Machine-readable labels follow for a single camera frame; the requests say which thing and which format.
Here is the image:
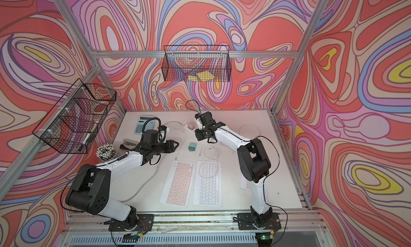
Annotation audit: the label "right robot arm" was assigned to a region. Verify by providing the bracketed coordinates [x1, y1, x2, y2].
[195, 112, 273, 218]

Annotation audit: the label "white cable of keyboard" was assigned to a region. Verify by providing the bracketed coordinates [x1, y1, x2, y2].
[198, 145, 222, 180]
[239, 123, 262, 140]

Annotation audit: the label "teal USB charger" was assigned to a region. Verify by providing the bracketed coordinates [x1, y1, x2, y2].
[188, 142, 197, 152]

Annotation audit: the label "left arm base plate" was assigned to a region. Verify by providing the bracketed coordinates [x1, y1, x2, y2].
[104, 213, 154, 233]

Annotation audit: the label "grey stapler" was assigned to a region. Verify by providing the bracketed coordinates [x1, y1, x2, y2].
[119, 139, 139, 150]

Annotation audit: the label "white keyboard middle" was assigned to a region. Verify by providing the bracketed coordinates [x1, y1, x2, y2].
[193, 161, 223, 206]

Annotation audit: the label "black marker in basket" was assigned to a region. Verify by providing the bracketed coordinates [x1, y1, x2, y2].
[80, 133, 91, 153]

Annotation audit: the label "blue calculator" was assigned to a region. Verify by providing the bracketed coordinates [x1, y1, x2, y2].
[134, 115, 156, 135]

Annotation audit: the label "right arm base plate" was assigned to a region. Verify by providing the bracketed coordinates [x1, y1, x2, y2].
[233, 212, 282, 232]

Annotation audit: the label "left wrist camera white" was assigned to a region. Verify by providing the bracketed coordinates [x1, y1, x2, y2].
[160, 125, 170, 138]

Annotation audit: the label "clear cup of pens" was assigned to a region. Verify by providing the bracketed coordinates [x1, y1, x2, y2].
[95, 144, 117, 161]

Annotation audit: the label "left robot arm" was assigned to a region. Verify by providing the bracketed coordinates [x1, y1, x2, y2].
[65, 117, 179, 228]

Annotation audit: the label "yellow sticky notes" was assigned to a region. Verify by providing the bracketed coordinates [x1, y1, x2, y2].
[187, 71, 215, 82]

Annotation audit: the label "pink keyboard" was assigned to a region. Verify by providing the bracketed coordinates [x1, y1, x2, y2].
[159, 160, 196, 208]
[240, 177, 251, 191]

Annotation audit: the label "black wire basket left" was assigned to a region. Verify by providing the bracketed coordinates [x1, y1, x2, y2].
[32, 79, 117, 154]

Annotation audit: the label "black wire basket back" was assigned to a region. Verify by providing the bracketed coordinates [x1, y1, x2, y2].
[161, 44, 232, 82]

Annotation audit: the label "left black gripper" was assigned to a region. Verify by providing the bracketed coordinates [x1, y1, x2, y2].
[150, 140, 180, 157]

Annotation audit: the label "black wire basket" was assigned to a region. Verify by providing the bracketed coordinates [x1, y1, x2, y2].
[161, 44, 232, 82]
[32, 79, 117, 154]

